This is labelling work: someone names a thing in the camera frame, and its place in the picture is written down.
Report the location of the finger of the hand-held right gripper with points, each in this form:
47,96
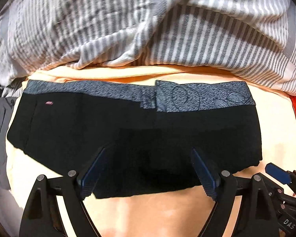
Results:
278,174

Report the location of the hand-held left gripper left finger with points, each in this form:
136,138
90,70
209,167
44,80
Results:
93,172

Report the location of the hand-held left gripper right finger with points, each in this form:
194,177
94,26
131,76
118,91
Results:
204,175

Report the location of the black pants with patterned band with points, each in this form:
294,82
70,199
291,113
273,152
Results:
138,133

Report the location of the peach bed sheet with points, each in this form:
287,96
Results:
150,214

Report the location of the grey striped duvet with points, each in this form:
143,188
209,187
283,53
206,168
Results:
138,24

